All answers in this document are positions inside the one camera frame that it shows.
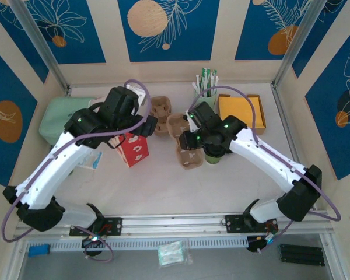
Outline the red white paper gift bag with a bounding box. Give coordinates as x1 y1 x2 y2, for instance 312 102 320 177
89 97 151 169

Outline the green white paper cup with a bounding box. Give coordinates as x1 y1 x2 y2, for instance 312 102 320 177
204 153 223 166

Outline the yellow napkin stack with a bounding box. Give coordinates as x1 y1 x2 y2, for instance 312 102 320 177
218 96 265 129

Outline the mint green straw holder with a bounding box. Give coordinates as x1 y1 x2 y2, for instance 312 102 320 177
194 87 218 107

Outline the blue white wipe packet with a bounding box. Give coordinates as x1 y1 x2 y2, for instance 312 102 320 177
77 150 103 170

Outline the brown cardboard napkin box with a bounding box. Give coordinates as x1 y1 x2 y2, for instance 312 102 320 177
218 93 268 135

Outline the green wrapped straw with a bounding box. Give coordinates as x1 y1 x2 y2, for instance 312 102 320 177
201 67 209 96
209 68 219 95

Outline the clear plastic packet bag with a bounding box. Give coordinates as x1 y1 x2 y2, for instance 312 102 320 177
156 239 194 268

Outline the small black circuit board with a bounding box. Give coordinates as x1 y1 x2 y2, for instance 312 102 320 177
80 234 106 249
246 233 278 254

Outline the black ribbed block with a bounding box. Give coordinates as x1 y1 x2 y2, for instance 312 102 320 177
277 243 327 267

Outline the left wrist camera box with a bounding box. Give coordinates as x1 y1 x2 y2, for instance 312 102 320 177
125 83 147 109

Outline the aluminium mounting rail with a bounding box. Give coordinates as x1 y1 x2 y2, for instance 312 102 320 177
13 210 335 242

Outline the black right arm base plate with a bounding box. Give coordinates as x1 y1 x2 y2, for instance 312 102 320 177
222 214 280 235

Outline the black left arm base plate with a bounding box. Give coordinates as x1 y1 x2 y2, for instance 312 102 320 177
69 217 124 237

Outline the aluminium frame post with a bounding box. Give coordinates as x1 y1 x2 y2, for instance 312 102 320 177
9 0 73 96
271 0 329 88

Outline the white slotted cable duct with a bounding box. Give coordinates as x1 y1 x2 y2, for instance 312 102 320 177
25 236 249 253

